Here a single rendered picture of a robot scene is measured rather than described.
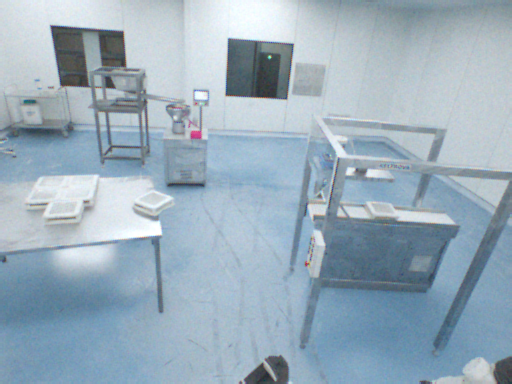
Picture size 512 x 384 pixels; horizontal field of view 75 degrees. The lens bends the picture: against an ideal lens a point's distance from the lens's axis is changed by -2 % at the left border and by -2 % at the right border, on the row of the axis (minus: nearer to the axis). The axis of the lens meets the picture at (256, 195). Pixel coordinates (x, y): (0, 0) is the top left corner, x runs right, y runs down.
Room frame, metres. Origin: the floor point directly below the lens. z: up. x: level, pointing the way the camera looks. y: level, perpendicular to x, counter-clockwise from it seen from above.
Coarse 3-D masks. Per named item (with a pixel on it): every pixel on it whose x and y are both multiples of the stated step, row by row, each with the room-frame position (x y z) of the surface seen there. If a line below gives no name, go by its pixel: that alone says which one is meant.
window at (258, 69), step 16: (240, 48) 7.49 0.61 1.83; (256, 48) 7.55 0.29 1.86; (272, 48) 7.61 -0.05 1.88; (288, 48) 7.67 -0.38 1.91; (240, 64) 7.49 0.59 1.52; (256, 64) 7.55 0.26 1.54; (272, 64) 7.61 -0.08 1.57; (288, 64) 7.68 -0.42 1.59; (240, 80) 7.49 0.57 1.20; (256, 80) 7.56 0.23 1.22; (272, 80) 7.62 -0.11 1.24; (288, 80) 7.68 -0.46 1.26; (240, 96) 7.49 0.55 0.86; (256, 96) 7.56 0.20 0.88; (272, 96) 7.63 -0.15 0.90
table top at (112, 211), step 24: (0, 192) 2.46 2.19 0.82; (24, 192) 2.50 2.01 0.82; (96, 192) 2.62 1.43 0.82; (120, 192) 2.66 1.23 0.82; (144, 192) 2.71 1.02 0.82; (0, 216) 2.10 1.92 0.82; (24, 216) 2.13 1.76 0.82; (96, 216) 2.23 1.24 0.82; (120, 216) 2.26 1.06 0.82; (144, 216) 2.30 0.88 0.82; (0, 240) 1.82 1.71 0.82; (24, 240) 1.84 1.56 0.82; (48, 240) 1.87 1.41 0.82; (72, 240) 1.89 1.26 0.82; (96, 240) 1.92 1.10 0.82; (120, 240) 1.96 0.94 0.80
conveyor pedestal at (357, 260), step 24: (336, 240) 2.59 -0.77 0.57; (360, 240) 2.60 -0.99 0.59; (384, 240) 2.61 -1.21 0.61; (408, 240) 2.62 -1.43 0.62; (432, 240) 2.62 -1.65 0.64; (336, 264) 2.59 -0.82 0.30; (360, 264) 2.60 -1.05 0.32; (384, 264) 2.61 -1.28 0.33; (408, 264) 2.62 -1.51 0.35; (432, 264) 2.63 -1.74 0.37; (360, 288) 2.61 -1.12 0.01; (384, 288) 2.62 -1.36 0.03; (408, 288) 2.63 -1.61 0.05
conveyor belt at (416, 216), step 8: (312, 208) 2.71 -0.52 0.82; (320, 208) 2.72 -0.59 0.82; (352, 208) 2.78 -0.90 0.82; (360, 208) 2.79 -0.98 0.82; (312, 216) 2.57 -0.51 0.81; (352, 216) 2.62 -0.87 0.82; (360, 216) 2.64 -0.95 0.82; (400, 216) 2.71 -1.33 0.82; (408, 216) 2.73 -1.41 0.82; (416, 216) 2.74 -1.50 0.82; (424, 216) 2.76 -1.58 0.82; (432, 216) 2.77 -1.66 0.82; (440, 216) 2.79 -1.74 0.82
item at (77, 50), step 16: (64, 32) 6.88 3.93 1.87; (80, 32) 6.93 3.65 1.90; (96, 32) 6.98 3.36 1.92; (112, 32) 7.03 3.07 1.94; (64, 48) 6.87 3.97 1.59; (80, 48) 6.92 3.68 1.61; (96, 48) 6.97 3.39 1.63; (112, 48) 7.03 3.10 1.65; (64, 64) 6.86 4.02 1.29; (80, 64) 6.91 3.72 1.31; (96, 64) 6.97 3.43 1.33; (112, 64) 7.02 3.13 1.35; (64, 80) 6.85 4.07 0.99; (80, 80) 6.90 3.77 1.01; (96, 80) 6.96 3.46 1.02; (112, 80) 7.02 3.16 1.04
